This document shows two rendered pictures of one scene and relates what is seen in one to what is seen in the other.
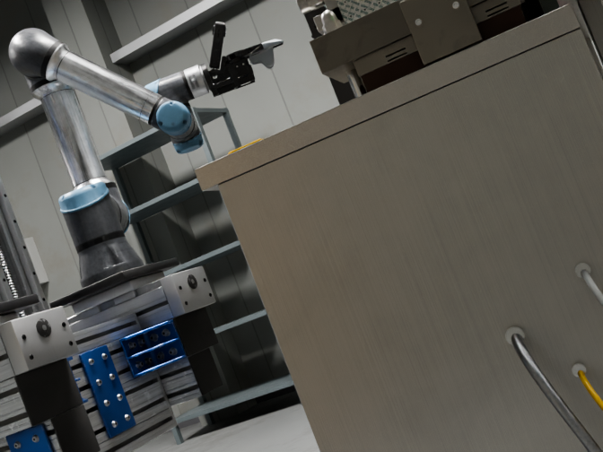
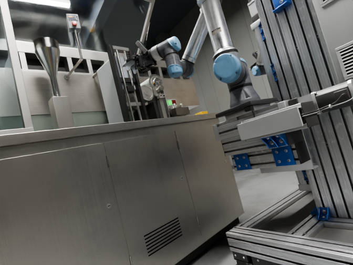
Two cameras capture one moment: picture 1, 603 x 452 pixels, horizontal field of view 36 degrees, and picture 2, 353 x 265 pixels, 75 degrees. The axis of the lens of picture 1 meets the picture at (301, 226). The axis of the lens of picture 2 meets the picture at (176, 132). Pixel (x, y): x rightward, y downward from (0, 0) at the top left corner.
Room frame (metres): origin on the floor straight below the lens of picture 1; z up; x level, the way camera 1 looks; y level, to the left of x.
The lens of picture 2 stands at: (3.31, 0.68, 0.68)
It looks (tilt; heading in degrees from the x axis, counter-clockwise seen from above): 5 degrees up; 209
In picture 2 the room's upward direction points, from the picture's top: 15 degrees counter-clockwise
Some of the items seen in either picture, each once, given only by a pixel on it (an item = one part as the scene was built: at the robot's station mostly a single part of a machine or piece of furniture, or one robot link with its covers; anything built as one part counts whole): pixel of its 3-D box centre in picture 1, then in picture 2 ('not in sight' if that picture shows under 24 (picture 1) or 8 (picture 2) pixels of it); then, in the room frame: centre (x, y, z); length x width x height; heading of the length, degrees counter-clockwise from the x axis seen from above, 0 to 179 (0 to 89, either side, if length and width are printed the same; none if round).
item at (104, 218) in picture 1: (90, 212); (236, 74); (2.13, 0.45, 0.98); 0.13 x 0.12 x 0.14; 1
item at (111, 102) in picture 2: not in sight; (111, 100); (2.05, -0.48, 1.17); 0.34 x 0.05 x 0.54; 74
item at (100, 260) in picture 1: (107, 259); (242, 96); (2.13, 0.45, 0.87); 0.15 x 0.15 x 0.10
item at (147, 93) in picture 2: not in sight; (137, 97); (1.85, -0.39, 1.17); 0.26 x 0.12 x 0.12; 74
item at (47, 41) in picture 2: not in sight; (47, 47); (2.43, -0.54, 1.50); 0.14 x 0.14 x 0.06
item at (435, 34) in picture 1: (441, 21); not in sight; (1.46, -0.33, 0.96); 0.10 x 0.03 x 0.11; 74
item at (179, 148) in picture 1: (182, 128); (175, 65); (2.24, 0.19, 1.12); 0.11 x 0.08 x 0.11; 1
